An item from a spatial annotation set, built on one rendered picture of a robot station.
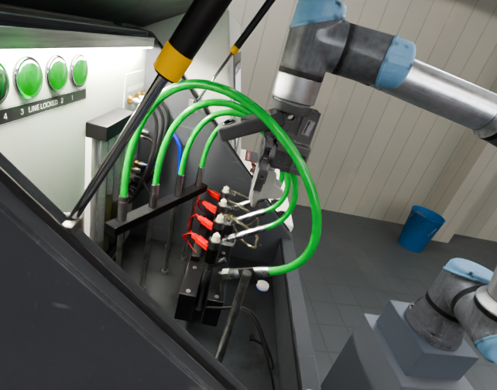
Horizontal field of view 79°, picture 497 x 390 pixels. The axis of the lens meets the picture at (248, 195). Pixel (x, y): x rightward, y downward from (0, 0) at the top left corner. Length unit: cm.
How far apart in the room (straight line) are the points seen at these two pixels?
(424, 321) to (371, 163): 276
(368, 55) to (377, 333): 84
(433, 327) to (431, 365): 10
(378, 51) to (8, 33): 45
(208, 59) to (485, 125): 66
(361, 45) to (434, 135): 340
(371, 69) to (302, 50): 11
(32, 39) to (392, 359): 106
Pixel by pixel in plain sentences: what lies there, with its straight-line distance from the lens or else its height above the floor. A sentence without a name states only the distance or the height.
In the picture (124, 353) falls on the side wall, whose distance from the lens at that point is 34.
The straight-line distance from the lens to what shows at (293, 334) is 75.
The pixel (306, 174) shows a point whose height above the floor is 135.
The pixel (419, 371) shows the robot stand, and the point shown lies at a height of 83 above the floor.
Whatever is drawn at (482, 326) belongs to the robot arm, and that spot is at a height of 108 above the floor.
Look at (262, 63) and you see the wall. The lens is 302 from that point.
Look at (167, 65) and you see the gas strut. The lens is 21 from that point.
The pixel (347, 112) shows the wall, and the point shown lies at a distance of 332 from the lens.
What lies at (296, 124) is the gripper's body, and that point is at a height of 138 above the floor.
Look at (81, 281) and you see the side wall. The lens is 29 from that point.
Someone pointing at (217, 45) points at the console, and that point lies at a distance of 89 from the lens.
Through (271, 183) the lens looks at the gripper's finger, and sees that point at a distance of 56.
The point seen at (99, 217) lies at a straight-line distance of 72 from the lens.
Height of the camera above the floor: 148
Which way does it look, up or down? 26 degrees down
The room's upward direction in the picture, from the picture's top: 16 degrees clockwise
